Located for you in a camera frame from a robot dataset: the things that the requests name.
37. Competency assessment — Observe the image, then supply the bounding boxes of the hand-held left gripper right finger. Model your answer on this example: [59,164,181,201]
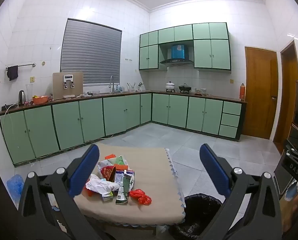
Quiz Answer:
[199,144,283,240]

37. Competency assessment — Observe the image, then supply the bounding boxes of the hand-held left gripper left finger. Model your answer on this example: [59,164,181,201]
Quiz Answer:
[18,144,107,240]

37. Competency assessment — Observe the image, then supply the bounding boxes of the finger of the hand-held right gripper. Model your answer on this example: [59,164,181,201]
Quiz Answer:
[284,139,298,161]

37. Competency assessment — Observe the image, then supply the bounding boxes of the red embroidered pouch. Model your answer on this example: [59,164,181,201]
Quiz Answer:
[100,165,117,182]

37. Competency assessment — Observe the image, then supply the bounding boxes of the blue white packet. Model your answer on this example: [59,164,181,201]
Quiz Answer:
[115,170,135,190]

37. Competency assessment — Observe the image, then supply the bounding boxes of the white green wrapper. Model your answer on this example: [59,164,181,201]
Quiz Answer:
[98,155,128,167]

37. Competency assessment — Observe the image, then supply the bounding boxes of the bin with black liner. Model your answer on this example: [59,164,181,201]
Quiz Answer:
[168,193,223,240]

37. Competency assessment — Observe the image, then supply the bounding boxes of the green white carton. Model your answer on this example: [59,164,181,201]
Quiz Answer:
[115,170,135,205]

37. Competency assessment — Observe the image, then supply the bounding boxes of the red plastic bag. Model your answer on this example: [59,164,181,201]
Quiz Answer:
[129,189,152,205]

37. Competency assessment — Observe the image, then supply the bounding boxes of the blue scalloped cloth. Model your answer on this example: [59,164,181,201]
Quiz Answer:
[284,181,298,202]

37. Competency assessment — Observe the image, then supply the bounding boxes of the green base cabinets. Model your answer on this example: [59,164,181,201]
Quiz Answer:
[0,91,247,165]

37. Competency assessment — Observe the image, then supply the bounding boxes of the table with beige cloth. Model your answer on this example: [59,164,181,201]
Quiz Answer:
[73,144,187,228]

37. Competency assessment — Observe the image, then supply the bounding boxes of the wooden door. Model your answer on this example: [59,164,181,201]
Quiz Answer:
[244,46,279,140]

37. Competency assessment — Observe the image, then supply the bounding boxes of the blue plastic bag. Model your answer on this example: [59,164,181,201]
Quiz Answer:
[6,174,24,200]

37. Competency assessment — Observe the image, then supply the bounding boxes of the orange plastic basket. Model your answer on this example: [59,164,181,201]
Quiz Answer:
[32,95,49,105]

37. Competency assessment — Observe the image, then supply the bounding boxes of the cardboard water purifier box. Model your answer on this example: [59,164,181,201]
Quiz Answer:
[52,71,84,100]

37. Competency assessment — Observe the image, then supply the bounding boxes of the grey window blind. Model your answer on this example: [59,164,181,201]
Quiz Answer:
[60,18,122,85]

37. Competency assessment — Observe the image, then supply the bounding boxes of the black range hood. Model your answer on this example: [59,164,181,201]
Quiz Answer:
[159,44,194,67]

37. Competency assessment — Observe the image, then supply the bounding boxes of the dark towel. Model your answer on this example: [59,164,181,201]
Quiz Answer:
[6,65,19,81]

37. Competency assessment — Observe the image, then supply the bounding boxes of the wooden door frame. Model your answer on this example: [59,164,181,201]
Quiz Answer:
[274,40,298,153]

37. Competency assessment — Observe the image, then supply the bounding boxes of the metal towel rail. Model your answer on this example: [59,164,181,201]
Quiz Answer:
[5,63,36,71]

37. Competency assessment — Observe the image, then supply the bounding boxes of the green wall cabinets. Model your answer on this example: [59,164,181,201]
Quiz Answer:
[139,22,232,74]

